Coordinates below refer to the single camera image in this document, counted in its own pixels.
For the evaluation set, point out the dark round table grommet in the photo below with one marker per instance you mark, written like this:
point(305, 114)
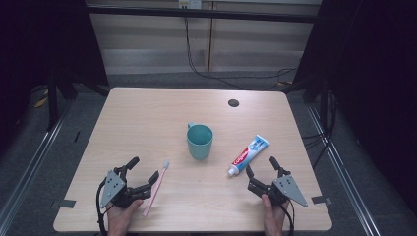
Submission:
point(233, 103)

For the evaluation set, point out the toothpaste tube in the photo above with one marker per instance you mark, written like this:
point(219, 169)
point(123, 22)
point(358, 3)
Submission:
point(247, 155)

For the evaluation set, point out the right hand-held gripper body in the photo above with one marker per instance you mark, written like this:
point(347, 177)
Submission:
point(288, 188)

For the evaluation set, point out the teal cup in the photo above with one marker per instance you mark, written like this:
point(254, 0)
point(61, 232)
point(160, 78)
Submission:
point(199, 144)

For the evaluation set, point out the pink toothbrush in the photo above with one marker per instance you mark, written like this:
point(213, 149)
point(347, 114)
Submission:
point(155, 190)

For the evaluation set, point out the yellow floor tape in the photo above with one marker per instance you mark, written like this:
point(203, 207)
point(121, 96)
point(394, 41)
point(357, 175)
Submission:
point(41, 102)

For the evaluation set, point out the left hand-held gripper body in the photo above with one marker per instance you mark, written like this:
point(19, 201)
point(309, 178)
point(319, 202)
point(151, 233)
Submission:
point(113, 188)

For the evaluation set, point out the person's right hand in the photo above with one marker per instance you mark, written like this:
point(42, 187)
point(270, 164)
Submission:
point(272, 218)

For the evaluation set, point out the small black tape piece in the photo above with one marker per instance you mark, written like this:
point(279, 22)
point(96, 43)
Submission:
point(76, 136)

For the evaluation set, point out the black metal stand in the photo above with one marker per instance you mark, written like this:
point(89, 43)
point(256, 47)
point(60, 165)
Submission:
point(52, 101)

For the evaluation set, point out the white wall socket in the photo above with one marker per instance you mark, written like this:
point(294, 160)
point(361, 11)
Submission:
point(190, 3)

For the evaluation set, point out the grey tape strip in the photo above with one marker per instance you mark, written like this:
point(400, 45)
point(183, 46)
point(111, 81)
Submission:
point(64, 204)
point(321, 200)

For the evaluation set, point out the black curtain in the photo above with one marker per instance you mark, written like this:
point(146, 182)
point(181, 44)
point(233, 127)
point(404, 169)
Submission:
point(370, 82)
point(46, 42)

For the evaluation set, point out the metal floor rail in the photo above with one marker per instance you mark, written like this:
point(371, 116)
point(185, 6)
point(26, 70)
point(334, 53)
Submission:
point(32, 160)
point(341, 170)

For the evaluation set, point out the person's left hand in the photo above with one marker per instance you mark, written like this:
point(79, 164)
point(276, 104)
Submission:
point(119, 219)

